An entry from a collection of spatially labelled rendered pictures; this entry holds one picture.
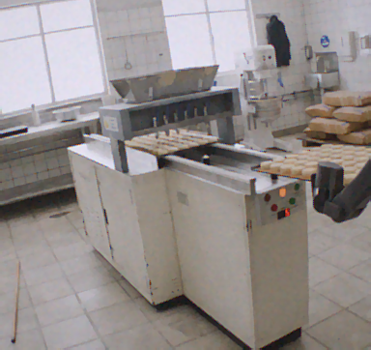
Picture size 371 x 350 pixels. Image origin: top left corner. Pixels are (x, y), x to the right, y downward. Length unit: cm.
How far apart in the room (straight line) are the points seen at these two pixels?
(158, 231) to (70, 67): 354
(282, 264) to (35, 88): 415
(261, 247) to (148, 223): 72
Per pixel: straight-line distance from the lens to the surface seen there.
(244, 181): 173
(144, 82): 228
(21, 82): 549
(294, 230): 196
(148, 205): 232
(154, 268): 245
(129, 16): 577
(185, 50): 613
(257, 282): 192
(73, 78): 559
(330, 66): 694
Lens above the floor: 139
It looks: 15 degrees down
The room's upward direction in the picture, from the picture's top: 9 degrees counter-clockwise
